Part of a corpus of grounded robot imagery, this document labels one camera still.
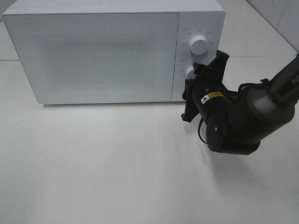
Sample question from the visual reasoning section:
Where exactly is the white microwave oven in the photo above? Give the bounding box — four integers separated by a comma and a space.
2, 0, 226, 105

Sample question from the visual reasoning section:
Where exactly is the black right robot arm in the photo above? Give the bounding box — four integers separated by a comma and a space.
181, 50, 299, 155

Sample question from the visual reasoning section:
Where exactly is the white microwave door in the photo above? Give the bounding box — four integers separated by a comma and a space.
3, 13, 178, 104

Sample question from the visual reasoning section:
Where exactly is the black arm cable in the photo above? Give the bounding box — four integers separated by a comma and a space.
197, 118, 208, 145

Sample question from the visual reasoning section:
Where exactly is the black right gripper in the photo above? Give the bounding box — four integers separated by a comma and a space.
181, 50, 231, 123

